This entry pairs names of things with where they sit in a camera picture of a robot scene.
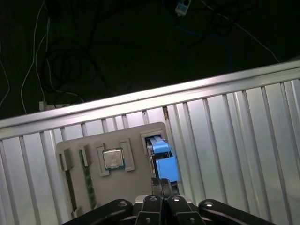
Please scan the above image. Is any thin white floor cable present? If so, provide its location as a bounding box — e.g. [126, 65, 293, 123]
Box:
[20, 0, 51, 113]
[201, 0, 282, 64]

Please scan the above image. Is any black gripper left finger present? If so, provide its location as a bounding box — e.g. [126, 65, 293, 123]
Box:
[61, 177, 163, 225]

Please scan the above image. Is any white power strip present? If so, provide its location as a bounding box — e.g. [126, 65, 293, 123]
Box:
[38, 100, 65, 111]

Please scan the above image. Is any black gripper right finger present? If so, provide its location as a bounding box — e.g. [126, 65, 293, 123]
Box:
[162, 178, 274, 225]

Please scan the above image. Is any silver CPU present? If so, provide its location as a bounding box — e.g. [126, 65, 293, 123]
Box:
[102, 147, 124, 170]

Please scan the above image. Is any white blue adapter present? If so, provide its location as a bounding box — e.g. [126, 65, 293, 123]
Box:
[175, 0, 192, 16]

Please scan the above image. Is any coiled black floor cable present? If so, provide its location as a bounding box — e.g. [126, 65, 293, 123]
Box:
[41, 0, 111, 102]

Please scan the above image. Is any grey parts rack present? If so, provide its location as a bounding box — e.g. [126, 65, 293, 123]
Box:
[55, 121, 167, 220]

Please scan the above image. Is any blue floor cable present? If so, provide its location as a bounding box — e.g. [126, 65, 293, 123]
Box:
[161, 0, 235, 71]

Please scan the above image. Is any green RAM stick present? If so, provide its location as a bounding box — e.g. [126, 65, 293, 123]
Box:
[79, 149, 97, 208]

